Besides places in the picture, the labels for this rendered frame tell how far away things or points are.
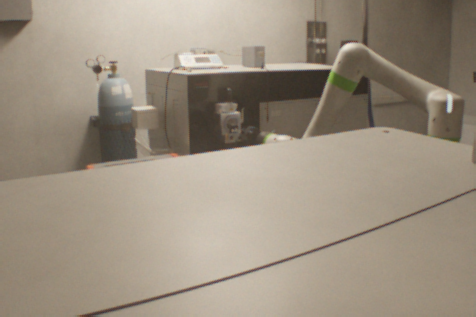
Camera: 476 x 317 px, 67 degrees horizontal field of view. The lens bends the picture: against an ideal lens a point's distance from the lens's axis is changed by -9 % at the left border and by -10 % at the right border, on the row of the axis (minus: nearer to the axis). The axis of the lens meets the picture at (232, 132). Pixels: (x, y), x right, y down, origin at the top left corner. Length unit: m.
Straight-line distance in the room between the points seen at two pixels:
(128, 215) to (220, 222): 0.07
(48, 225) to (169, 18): 2.78
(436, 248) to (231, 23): 3.05
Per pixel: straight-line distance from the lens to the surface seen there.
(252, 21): 3.33
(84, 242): 0.26
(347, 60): 1.53
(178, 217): 0.28
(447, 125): 1.57
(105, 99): 2.56
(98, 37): 2.88
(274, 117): 2.09
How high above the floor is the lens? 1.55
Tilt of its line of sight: 12 degrees down
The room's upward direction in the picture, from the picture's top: 1 degrees counter-clockwise
